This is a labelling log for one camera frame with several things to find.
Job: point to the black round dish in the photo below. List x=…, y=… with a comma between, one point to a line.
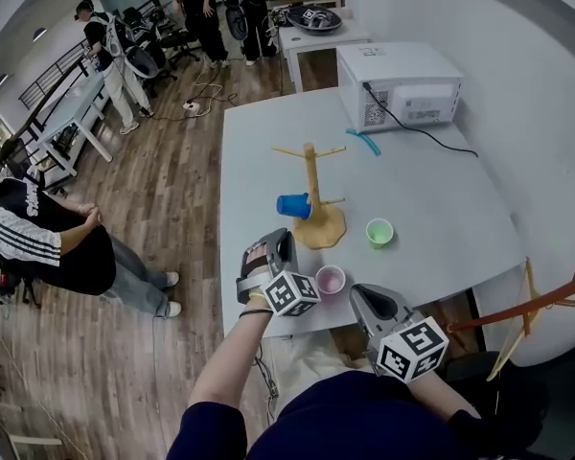
x=236, y=23
x=326, y=26

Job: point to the person's navy shirt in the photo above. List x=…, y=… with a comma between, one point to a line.
x=354, y=420

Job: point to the person's beige trousers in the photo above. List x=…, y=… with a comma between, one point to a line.
x=316, y=362

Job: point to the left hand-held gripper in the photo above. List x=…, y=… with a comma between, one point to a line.
x=292, y=295

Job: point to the person's left hand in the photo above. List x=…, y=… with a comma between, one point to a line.
x=258, y=258

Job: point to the long white desk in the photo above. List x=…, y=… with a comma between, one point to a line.
x=72, y=103

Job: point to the black metal railing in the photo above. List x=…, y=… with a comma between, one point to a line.
x=52, y=72

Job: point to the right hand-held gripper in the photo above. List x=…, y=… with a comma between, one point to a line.
x=412, y=350

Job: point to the brown coat rack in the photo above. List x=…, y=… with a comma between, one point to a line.
x=522, y=307

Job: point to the green plastic cup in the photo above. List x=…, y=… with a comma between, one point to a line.
x=379, y=233

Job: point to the black office chair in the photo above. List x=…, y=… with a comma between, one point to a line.
x=508, y=400

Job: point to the person's right forearm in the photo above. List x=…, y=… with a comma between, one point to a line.
x=436, y=393

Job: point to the small white table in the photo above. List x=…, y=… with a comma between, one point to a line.
x=330, y=36

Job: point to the wooden cup tree stand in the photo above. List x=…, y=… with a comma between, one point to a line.
x=326, y=233

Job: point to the white power strip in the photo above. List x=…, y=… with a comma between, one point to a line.
x=191, y=107

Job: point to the red plastic cup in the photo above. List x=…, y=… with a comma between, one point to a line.
x=330, y=281

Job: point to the grey round dish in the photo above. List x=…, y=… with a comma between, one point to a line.
x=142, y=63

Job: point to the white microwave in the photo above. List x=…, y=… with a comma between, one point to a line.
x=397, y=62

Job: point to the teal plastic strip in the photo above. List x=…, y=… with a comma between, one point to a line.
x=370, y=145

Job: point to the person's left forearm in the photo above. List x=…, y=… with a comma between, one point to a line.
x=230, y=357

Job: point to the blue plastic cup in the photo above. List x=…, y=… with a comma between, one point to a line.
x=292, y=205

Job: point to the black wristband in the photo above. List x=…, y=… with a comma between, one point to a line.
x=254, y=313

